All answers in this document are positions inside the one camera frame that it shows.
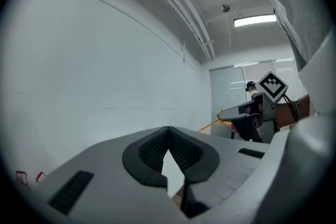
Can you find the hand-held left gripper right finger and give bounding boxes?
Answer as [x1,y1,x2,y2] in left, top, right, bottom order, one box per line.
[167,126,271,219]

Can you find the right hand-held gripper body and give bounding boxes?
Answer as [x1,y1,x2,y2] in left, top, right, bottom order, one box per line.
[232,70,289,144]

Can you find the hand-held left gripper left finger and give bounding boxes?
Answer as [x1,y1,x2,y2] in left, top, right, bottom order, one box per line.
[15,126,190,224]

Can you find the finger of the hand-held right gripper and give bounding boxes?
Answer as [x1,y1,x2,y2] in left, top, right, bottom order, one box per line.
[215,100,263,123]

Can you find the orange stirring stick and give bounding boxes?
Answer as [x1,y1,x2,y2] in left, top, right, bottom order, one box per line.
[196,108,232,133]

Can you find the person's right forearm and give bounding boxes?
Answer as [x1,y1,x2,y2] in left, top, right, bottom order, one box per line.
[274,94,311,130]

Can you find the person's right hand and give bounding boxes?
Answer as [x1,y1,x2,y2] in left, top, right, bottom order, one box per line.
[230,123,241,140]

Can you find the window blinds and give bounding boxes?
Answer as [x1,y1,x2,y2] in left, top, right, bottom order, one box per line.
[241,58,308,103]

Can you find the silver wristwatch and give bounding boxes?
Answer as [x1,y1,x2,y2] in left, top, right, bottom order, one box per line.
[292,99,306,122]

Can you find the ceiling light panel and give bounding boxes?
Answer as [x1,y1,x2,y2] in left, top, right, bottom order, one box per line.
[233,14,278,28]

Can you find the person's grey shirt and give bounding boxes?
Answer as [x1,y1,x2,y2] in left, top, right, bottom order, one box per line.
[248,0,336,124]

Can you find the clear water jug red handle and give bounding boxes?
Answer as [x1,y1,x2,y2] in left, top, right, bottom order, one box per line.
[15,170,30,187]
[35,171,48,183]

